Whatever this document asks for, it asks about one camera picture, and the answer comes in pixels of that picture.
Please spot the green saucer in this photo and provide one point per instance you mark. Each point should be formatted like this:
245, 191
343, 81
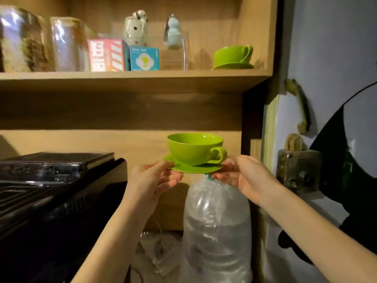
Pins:
191, 169
232, 66

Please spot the person's left forearm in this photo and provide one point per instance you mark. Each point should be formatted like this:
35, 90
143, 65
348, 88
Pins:
112, 247

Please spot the white power strip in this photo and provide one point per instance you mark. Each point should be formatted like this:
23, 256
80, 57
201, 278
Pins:
159, 256

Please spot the light blue gourd figurine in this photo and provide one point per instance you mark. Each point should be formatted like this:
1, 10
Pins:
173, 35

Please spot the large clear water bottle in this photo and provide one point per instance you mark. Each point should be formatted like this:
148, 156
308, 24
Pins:
218, 232

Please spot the spotted dog ceramic figurine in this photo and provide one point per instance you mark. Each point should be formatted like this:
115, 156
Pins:
134, 29

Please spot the person's right hand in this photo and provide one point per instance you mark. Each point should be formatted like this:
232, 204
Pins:
250, 176

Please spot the black coffee machine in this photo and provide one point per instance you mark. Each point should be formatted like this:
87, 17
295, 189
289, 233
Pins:
59, 218

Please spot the pale green door frame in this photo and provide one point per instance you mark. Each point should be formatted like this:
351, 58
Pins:
269, 129

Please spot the brass door lock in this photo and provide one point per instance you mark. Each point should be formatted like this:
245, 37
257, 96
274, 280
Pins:
297, 170

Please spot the person's right forearm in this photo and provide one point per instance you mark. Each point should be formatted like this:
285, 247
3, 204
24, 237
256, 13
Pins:
318, 232

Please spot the clear glass jar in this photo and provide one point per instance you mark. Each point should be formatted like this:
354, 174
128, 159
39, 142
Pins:
67, 44

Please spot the white door with black drawing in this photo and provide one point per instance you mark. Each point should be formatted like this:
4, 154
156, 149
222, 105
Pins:
324, 55

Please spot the beige latch lever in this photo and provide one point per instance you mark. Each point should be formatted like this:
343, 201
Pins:
294, 142

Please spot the person's left hand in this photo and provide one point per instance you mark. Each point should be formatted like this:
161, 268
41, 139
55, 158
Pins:
147, 185

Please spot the teal box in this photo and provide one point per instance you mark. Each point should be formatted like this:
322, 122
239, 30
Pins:
144, 60

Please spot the pink striped box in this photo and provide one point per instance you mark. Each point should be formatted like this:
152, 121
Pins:
106, 55

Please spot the green cup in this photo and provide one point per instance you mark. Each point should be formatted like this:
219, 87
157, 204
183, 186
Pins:
191, 148
229, 55

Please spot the clear acrylic tray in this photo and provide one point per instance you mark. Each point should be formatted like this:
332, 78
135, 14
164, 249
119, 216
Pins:
176, 60

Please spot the glass jar with grains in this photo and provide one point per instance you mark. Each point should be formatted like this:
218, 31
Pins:
23, 47

